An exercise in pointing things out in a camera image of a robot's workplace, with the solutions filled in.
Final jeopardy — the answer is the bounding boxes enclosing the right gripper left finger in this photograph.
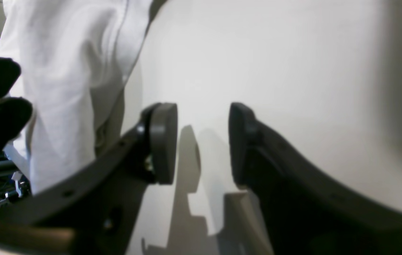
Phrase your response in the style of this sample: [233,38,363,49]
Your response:
[0,103,178,255]

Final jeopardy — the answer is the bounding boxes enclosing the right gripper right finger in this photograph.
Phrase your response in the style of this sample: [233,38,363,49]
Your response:
[228,103,402,255]

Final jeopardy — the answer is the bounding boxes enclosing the white t-shirt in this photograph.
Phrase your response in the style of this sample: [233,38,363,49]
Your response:
[0,0,161,195]

